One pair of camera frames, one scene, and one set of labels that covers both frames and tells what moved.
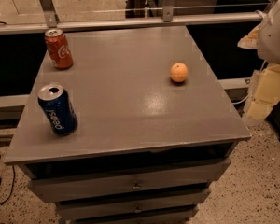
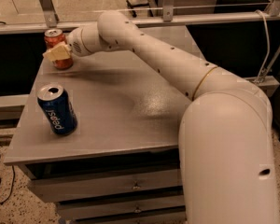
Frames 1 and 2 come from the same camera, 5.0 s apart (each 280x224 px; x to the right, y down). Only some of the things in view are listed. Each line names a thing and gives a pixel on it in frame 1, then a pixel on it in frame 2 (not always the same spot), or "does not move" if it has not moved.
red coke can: (59, 49) does not move
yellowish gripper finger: (250, 41) → (74, 42)
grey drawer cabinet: (155, 130) does not move
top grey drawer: (105, 183) does not move
